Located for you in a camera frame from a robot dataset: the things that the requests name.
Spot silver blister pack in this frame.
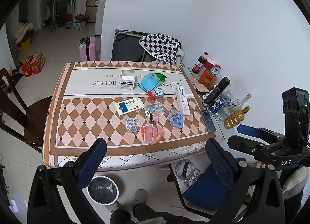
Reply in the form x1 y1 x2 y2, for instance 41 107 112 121
144 103 165 117
125 118 139 134

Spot blue and green plastic packet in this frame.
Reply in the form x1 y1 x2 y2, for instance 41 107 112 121
138 73 167 93

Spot small red and white box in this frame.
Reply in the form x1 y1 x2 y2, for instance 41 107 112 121
148 88 165 100

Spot small blue sachet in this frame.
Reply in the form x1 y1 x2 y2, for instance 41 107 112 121
169 109 184 129

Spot clear glass bottle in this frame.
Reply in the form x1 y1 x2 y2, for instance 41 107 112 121
224 93 252 115

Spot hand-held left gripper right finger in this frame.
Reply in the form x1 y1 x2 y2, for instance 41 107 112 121
205 139 285 224

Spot cola bottle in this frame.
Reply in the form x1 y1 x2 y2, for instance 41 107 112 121
192 51 209 74

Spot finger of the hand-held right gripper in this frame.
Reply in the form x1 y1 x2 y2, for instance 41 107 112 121
227 134 279 164
237 124 288 146

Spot grey slipper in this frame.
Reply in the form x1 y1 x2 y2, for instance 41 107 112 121
134 189 149 204

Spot dark folding bed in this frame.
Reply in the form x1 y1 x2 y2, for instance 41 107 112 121
111 29 155 62

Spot brown cardboard piece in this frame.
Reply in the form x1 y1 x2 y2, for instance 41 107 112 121
194 82 210 94

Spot pink suitcase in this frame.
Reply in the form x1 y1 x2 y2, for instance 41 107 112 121
85 36 97 62

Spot green and white medicine box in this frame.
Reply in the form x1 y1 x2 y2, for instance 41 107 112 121
120 69 136 90

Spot small milk carton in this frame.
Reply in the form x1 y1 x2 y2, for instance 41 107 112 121
211 64 222 77

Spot black and white checkered cloth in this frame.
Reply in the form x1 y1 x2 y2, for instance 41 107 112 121
139 33 183 66

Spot person's right forearm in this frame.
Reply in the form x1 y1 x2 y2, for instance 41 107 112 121
281 173 304 200

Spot long white and pink box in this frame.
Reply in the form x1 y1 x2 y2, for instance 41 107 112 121
170 82 191 117

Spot dark wooden chair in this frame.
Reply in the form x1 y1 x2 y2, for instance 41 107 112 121
0 68 52 153

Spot clear plastic water bottle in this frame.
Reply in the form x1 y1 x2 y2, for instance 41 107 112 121
217 90 233 120

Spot pile of pale cloth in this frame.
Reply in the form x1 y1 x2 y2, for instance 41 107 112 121
14 23 35 45

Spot black spray can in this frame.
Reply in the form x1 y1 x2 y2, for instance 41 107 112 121
202 77 231 107

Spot red white canister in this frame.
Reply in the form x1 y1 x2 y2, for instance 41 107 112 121
203 58 216 71

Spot gold grenade shaped bottle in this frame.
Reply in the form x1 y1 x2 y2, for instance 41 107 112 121
223 106 251 130

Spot red gift box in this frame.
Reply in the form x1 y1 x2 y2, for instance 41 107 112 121
30 53 45 75
21 56 34 77

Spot lilac suitcase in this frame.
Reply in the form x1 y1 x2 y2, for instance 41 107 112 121
79 37 88 61

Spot diamond pattern tablecloth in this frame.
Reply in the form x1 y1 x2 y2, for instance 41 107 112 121
43 61 217 169

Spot orange box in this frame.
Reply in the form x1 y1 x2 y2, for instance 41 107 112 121
199 70 218 89

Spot orange plastic bag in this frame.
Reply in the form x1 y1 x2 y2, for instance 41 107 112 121
140 113 164 145

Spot white trash bin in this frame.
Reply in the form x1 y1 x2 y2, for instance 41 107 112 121
87 176 120 205

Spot black tripod stand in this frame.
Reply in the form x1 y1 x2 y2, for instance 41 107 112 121
50 0 63 32

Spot chrome metal rings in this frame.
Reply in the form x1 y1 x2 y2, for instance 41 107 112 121
175 159 202 187

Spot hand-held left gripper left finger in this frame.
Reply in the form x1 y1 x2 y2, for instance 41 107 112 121
27 137 108 224

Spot blue cushioned chair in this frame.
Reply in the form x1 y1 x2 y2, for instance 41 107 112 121
167 159 245 217

